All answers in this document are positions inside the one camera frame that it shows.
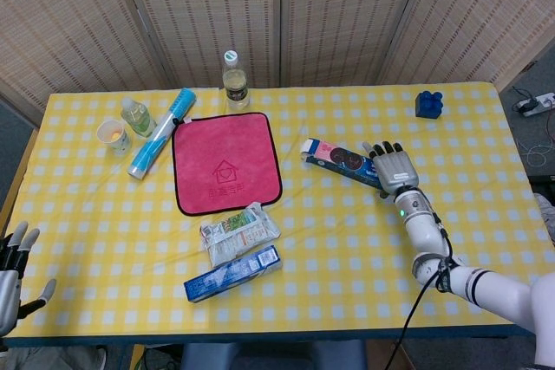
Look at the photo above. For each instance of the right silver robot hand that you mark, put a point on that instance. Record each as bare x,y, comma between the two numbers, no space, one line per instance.
394,168

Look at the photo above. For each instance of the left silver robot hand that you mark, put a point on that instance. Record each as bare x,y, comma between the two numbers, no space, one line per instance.
8,292

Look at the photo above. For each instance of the Oreo cookie box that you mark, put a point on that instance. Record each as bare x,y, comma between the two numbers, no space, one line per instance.
334,160

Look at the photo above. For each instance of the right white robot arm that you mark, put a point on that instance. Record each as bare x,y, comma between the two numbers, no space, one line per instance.
427,233

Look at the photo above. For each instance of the white green snack packet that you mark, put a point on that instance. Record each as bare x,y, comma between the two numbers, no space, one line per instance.
236,238

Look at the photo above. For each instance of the blue toothpaste box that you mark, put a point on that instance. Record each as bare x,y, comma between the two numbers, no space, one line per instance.
230,277

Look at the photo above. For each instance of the blue and white plastic tube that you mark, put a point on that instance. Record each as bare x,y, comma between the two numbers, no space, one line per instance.
158,138

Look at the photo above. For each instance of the blue toy building block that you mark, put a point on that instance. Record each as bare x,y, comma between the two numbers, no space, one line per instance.
428,105

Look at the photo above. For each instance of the yellow checkered tablecloth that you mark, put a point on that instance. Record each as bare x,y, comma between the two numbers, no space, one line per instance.
347,257

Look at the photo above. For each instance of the white power strip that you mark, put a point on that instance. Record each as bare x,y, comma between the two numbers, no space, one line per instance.
537,103

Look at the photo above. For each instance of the pink towel with black trim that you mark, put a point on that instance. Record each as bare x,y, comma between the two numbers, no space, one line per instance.
225,162

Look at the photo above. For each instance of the tall clear dark-label water bottle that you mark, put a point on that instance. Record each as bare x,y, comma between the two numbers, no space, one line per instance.
236,88

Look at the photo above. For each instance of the white paper cup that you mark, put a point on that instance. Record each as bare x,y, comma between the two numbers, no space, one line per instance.
121,142

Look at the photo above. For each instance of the small bottle with pale-green label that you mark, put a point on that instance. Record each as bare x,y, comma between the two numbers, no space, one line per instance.
139,118

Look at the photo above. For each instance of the blue chair seat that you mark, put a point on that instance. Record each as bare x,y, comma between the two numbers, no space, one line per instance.
269,355

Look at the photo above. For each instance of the woven folding screen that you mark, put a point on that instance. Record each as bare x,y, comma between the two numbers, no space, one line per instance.
195,19

